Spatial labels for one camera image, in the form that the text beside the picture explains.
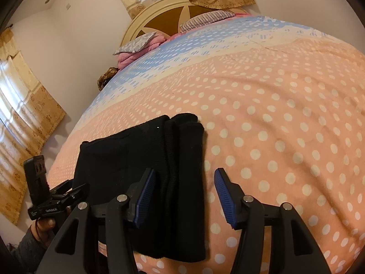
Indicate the black pants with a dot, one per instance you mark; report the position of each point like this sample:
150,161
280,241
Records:
119,154

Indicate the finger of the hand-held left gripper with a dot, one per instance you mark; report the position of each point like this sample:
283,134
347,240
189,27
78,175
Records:
61,187
75,193

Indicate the cream and brown headboard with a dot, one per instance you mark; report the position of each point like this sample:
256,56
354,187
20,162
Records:
159,20

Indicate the grey patterned pillow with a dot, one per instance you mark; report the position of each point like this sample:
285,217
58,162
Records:
134,44

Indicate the brown patterned bag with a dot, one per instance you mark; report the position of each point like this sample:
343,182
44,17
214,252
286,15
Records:
105,77

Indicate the person's left forearm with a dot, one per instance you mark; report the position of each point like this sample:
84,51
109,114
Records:
25,251

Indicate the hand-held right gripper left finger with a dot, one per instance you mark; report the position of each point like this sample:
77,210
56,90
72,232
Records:
144,199

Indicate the person's left hand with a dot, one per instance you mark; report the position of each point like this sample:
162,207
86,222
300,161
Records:
47,225

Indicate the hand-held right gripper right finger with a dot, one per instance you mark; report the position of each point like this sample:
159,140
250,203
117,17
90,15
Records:
225,199

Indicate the pink polka-dot bed blanket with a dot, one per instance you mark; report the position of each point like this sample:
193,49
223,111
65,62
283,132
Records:
271,105

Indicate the striped pillow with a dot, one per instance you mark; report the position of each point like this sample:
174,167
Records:
205,18

